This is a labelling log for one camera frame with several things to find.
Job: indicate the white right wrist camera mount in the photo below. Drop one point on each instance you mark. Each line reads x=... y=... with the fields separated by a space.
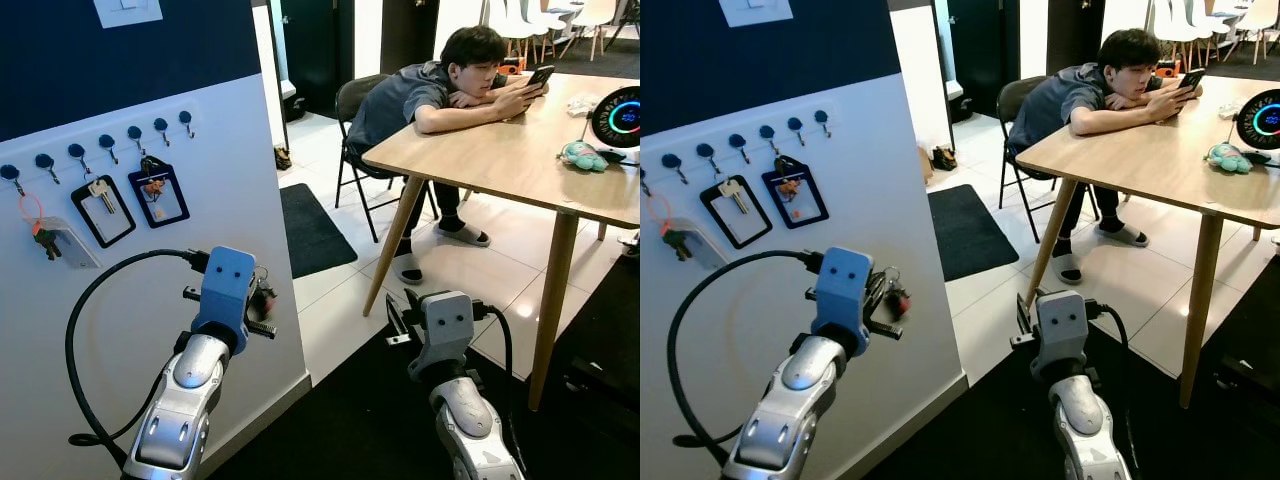
x=447 y=325
x=1062 y=325

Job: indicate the black smartphone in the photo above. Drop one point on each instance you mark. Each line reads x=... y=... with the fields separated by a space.
x=541 y=76
x=1193 y=79

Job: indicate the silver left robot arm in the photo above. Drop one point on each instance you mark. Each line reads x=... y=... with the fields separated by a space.
x=790 y=410
x=185 y=410

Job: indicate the black door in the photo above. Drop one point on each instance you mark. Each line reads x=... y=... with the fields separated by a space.
x=985 y=55
x=315 y=55

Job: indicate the orange and black gadget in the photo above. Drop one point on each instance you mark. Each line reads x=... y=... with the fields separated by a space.
x=1167 y=69
x=513 y=67

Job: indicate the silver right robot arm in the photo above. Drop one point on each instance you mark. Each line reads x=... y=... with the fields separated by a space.
x=470 y=420
x=1085 y=420

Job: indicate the seated person in grey shirt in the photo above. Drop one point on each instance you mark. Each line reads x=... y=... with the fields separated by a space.
x=400 y=100
x=1060 y=100

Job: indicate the black badge holder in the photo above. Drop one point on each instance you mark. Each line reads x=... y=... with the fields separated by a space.
x=710 y=215
x=80 y=215

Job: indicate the white dining chair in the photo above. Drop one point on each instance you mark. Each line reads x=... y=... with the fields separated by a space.
x=1258 y=18
x=520 y=15
x=1172 y=18
x=598 y=15

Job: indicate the blue badge holder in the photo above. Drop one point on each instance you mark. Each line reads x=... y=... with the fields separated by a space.
x=137 y=205
x=771 y=205

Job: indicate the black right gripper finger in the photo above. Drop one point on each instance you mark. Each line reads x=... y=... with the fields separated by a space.
x=398 y=315
x=1025 y=318

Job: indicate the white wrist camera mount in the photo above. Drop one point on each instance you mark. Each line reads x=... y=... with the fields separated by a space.
x=225 y=290
x=447 y=325
x=843 y=295
x=1062 y=325

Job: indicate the silver metal key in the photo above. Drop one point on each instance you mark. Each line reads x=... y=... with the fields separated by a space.
x=733 y=194
x=102 y=194

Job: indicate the black folding chair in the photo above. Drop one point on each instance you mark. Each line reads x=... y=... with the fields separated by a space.
x=350 y=95
x=1008 y=95

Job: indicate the green plush turtle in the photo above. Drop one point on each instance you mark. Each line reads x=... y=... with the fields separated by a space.
x=582 y=157
x=1230 y=159

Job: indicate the pair of dark shoes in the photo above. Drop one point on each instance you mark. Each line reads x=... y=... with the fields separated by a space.
x=282 y=159
x=944 y=158

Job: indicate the green headed key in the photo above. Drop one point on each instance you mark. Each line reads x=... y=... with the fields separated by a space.
x=676 y=244
x=46 y=243

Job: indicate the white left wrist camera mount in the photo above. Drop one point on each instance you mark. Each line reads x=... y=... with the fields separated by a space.
x=225 y=290
x=843 y=295

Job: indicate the large black rug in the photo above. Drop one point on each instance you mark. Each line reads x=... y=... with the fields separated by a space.
x=350 y=420
x=1000 y=430

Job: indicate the orange animal charm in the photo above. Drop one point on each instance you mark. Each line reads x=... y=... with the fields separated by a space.
x=790 y=187
x=154 y=187

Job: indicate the black floor mat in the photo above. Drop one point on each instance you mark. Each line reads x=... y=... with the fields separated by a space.
x=315 y=235
x=970 y=238

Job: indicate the blue knob metal hook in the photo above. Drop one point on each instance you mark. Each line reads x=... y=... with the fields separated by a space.
x=642 y=172
x=161 y=124
x=738 y=141
x=135 y=131
x=707 y=151
x=76 y=151
x=106 y=141
x=45 y=161
x=676 y=161
x=768 y=131
x=795 y=124
x=822 y=116
x=185 y=117
x=10 y=172

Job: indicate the wooden table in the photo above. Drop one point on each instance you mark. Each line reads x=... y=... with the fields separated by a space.
x=500 y=150
x=1150 y=150

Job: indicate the key bunch with red fob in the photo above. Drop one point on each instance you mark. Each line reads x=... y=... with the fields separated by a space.
x=901 y=301
x=268 y=297

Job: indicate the white wall light switch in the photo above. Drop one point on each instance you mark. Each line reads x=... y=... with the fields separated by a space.
x=128 y=12
x=755 y=12

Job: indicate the white crumpled paper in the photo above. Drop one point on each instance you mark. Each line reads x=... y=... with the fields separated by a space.
x=579 y=108
x=1229 y=110

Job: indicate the grey slide sandal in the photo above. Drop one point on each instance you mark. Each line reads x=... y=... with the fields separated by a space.
x=465 y=236
x=408 y=270
x=1067 y=270
x=1125 y=236

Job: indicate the white plastic key tag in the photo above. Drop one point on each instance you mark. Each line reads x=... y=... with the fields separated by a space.
x=75 y=250
x=705 y=252

